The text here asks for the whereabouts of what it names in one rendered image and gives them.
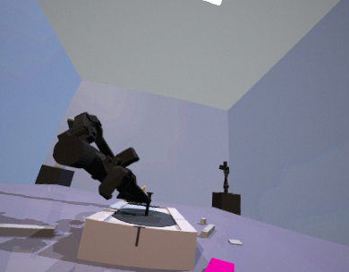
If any magenta rectangular block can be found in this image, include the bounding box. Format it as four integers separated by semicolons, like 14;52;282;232
205;258;234;272

